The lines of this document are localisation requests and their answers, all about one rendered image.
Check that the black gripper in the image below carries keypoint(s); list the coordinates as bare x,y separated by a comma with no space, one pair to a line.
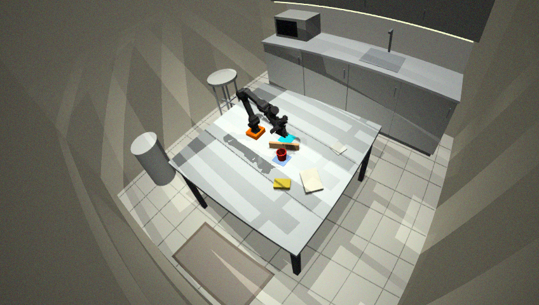
278,128

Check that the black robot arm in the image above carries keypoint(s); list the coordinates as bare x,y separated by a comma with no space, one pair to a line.
269,110

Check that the yellow rectangular block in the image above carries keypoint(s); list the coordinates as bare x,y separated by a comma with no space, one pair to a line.
282,184

